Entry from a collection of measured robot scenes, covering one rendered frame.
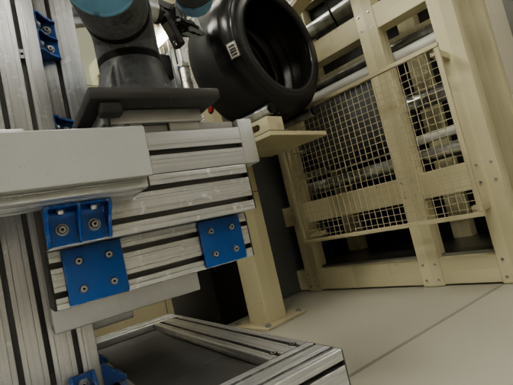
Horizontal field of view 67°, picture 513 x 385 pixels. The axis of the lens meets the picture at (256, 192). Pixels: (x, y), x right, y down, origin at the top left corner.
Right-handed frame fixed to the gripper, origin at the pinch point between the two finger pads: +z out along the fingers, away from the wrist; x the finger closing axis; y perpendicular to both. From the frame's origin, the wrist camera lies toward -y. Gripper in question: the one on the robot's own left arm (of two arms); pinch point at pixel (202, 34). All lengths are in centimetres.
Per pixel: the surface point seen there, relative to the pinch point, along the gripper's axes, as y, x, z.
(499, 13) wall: 200, -6, 527
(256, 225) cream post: -74, 25, 39
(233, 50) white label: -10.7, -11.1, 5.4
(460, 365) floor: -122, -65, 18
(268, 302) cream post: -110, 25, 40
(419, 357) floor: -122, -53, 20
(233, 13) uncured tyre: 4.7, -12.2, 7.0
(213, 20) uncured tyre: 4.0, -5.4, 2.0
